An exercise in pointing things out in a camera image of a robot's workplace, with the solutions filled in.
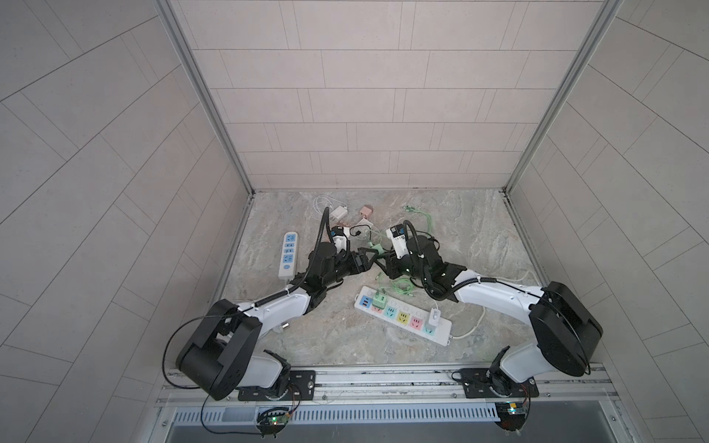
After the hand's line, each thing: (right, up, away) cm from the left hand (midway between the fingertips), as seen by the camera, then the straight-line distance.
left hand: (379, 253), depth 81 cm
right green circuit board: (+33, -39, -13) cm, 52 cm away
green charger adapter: (0, -14, 0) cm, 14 cm away
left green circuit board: (-26, -37, -16) cm, 49 cm away
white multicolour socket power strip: (+8, -19, 0) cm, 20 cm away
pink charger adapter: (-4, +13, +28) cm, 31 cm away
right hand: (-1, -2, +2) cm, 3 cm away
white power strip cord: (+20, -7, -26) cm, 33 cm away
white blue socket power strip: (-30, -6, +8) cm, 32 cm away
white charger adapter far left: (-15, +12, +26) cm, 33 cm away
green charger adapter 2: (0, +1, +1) cm, 2 cm away
